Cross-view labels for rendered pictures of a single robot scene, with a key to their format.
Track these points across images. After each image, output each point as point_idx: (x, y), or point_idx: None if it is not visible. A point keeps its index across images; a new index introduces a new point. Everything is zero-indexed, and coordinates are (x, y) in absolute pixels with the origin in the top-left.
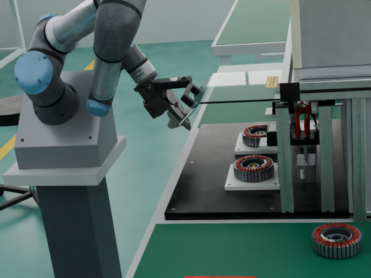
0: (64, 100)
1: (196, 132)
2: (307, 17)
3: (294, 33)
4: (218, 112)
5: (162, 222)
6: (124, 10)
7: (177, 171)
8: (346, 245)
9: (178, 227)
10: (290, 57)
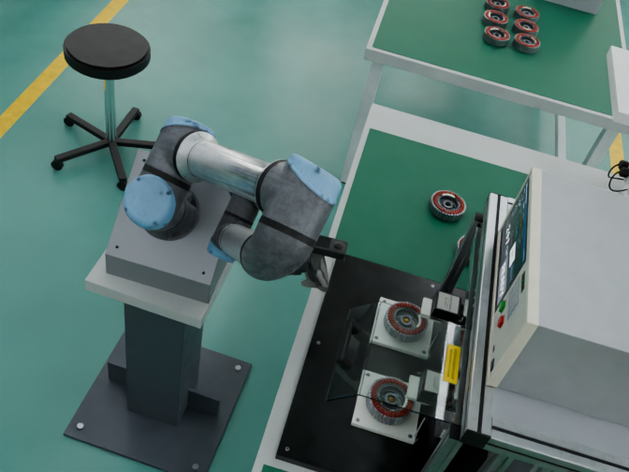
0: (182, 224)
1: (329, 260)
2: (531, 353)
3: (506, 361)
4: (359, 223)
5: (271, 461)
6: (297, 248)
7: (299, 348)
8: None
9: None
10: (484, 339)
